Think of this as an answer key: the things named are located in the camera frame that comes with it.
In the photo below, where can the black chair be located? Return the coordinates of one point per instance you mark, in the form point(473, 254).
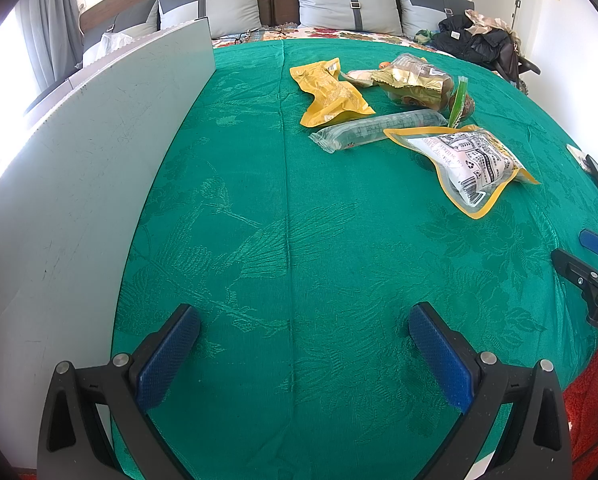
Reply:
point(526, 67)

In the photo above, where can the grey curtain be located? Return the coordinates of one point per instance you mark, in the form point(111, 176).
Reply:
point(49, 20)

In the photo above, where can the eyeglasses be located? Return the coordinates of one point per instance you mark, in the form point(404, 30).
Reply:
point(279, 31)

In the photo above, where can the white pouch with yellow edge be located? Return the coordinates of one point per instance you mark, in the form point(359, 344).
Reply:
point(471, 165)

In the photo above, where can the black jacket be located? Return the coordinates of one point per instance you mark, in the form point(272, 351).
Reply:
point(479, 45)

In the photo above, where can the floral bedsheet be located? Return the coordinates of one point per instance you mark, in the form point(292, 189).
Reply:
point(339, 34)

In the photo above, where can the brown round snack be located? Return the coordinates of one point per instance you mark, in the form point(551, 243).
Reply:
point(467, 108)

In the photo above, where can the white plastic bag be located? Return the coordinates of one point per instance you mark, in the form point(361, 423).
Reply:
point(110, 42)

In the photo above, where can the green stick packet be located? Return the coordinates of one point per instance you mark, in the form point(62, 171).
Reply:
point(459, 102)

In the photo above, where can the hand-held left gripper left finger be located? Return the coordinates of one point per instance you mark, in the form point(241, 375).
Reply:
point(171, 355)

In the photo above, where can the small beige cake packet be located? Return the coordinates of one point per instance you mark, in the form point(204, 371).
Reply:
point(358, 76)

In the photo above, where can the grey board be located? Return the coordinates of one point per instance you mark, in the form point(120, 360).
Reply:
point(79, 185)

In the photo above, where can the green wrapped roll packet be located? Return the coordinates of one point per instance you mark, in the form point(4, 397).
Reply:
point(379, 128)

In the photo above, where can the white card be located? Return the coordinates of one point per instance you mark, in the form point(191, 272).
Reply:
point(576, 151)

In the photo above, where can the green patterned tablecloth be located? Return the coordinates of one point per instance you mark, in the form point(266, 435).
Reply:
point(299, 260)

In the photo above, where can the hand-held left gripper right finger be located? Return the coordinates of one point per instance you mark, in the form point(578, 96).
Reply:
point(436, 355)

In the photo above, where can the orange red cloth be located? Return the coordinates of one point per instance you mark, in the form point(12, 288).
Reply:
point(586, 415)

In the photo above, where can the yellow snack packet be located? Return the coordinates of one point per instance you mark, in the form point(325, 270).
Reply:
point(329, 95)

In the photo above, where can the grey pillow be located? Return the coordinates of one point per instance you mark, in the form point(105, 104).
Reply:
point(129, 21)
point(344, 2)
point(214, 2)
point(429, 10)

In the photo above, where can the clear bag of brown balls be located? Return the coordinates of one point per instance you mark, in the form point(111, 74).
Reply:
point(419, 85)

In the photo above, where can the beige cloth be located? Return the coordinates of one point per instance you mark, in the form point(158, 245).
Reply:
point(489, 21)

